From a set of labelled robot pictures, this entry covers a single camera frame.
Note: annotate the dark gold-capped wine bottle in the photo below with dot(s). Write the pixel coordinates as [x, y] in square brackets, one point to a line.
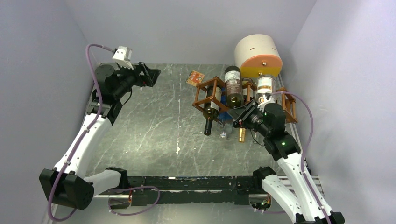
[242, 134]

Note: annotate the clear blue-label bottle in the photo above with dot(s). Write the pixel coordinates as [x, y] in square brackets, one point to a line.
[225, 125]

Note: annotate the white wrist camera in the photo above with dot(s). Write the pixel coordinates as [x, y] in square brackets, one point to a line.
[262, 99]
[122, 57]

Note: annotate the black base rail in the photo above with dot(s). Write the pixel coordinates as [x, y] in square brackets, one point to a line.
[185, 190]

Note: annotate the cream orange cylinder container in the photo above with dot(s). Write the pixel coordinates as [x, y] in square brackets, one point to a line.
[257, 55]

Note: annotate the olive green wine bottle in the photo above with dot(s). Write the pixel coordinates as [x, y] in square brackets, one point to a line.
[234, 94]

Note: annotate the brown wooden wine rack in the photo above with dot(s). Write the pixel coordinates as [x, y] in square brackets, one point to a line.
[287, 101]

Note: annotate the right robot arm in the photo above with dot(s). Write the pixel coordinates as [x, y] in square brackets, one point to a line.
[304, 204]

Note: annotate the small orange card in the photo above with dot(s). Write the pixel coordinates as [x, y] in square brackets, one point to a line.
[195, 78]

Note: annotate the dark green black-capped bottle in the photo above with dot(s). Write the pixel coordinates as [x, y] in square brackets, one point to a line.
[211, 109]

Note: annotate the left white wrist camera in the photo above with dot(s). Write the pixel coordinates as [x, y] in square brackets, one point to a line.
[122, 57]

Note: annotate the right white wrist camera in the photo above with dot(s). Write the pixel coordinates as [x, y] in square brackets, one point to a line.
[262, 99]

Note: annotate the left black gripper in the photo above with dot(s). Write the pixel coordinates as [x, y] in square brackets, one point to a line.
[151, 74]

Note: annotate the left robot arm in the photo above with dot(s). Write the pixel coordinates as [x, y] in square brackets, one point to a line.
[67, 184]

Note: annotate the clear round liquor bottle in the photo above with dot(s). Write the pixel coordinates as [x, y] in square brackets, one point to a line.
[266, 83]

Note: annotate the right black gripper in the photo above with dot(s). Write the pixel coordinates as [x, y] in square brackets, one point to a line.
[240, 112]

